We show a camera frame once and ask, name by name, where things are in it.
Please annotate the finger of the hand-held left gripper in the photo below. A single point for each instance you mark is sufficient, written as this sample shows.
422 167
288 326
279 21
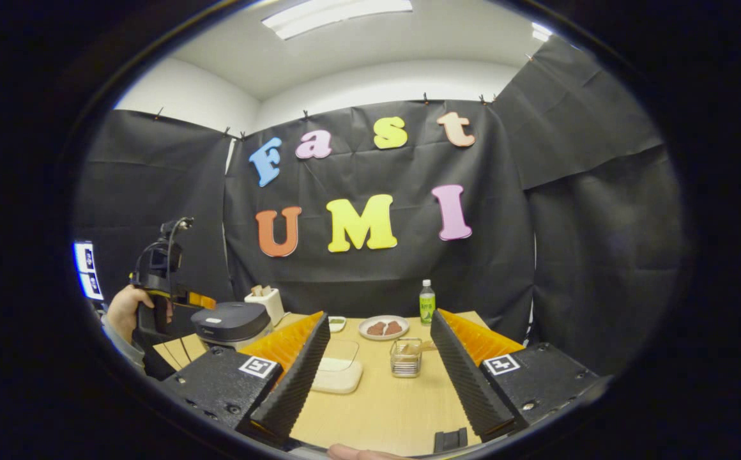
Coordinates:
201 300

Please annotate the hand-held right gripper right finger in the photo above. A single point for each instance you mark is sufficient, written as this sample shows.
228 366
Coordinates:
463 383

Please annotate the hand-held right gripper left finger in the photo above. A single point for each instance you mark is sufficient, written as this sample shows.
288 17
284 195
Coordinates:
300 383

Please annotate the black rice cooker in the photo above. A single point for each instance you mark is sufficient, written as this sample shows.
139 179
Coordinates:
230 322

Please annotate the clear box of white rice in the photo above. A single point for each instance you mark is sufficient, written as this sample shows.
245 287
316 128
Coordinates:
338 377

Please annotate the white divided bean dish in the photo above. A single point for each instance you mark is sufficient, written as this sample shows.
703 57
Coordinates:
337 324

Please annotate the white toaster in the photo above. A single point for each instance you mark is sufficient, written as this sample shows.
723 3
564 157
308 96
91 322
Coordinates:
271 306

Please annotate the green drink bottle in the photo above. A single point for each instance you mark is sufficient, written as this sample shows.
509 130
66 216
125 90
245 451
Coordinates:
427 306

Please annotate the brown meat piece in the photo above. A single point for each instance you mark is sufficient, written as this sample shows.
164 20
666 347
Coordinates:
375 329
394 328

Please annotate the white oval plate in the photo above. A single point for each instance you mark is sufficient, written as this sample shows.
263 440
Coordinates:
383 337

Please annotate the black backdrop cloth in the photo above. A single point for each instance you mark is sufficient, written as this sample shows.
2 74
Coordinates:
377 268

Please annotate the ceiling light strip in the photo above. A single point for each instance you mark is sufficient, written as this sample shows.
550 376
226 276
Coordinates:
542 32

